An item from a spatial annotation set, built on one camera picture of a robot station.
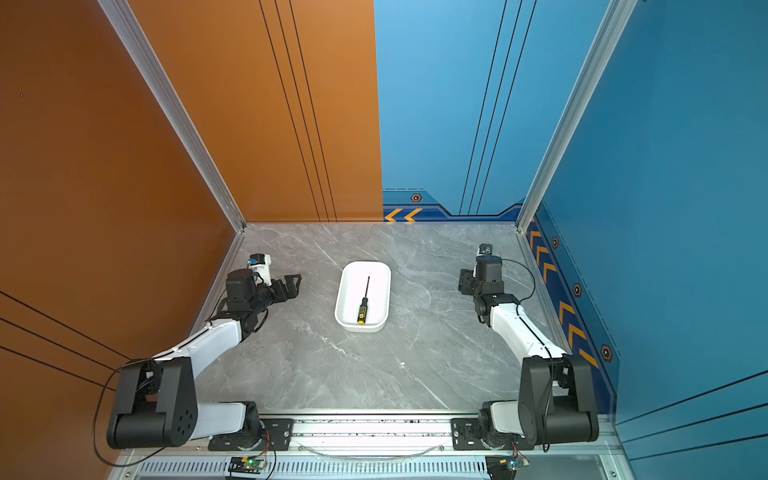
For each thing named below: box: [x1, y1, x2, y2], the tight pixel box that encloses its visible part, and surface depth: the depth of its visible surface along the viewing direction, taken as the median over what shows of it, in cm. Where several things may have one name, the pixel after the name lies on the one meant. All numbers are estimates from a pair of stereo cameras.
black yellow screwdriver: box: [357, 276, 370, 325], surface depth 96 cm
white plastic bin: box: [334, 261, 392, 333], surface depth 101 cm
